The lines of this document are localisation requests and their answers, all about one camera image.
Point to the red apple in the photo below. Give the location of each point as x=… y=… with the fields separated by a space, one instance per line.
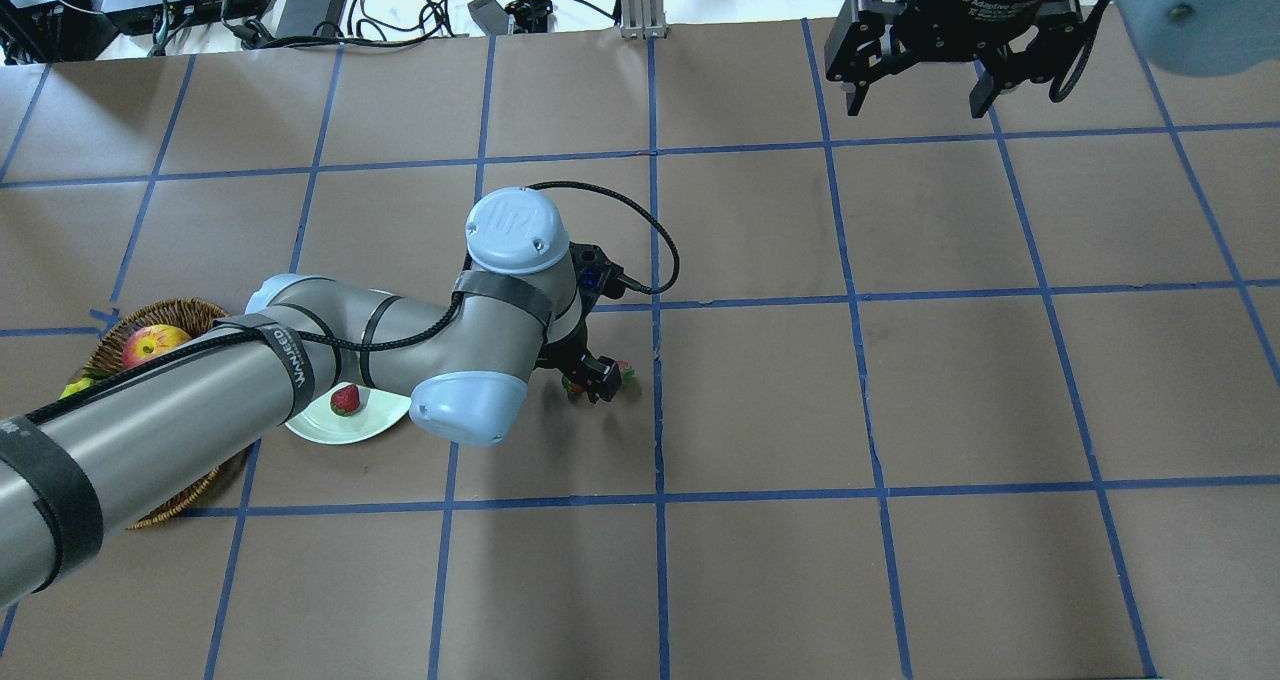
x=151 y=341

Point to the light green plate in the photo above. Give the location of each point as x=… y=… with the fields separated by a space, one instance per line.
x=378 y=411

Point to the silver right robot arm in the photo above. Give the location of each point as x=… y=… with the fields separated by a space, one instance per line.
x=1193 y=38

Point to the yellow banana bunch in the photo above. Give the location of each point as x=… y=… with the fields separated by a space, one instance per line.
x=76 y=386

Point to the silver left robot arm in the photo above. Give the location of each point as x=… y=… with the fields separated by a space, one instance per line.
x=88 y=465

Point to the woven wicker basket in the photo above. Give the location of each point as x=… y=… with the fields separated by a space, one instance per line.
x=197 y=317

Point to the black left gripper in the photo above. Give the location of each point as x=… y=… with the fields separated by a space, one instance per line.
x=571 y=350

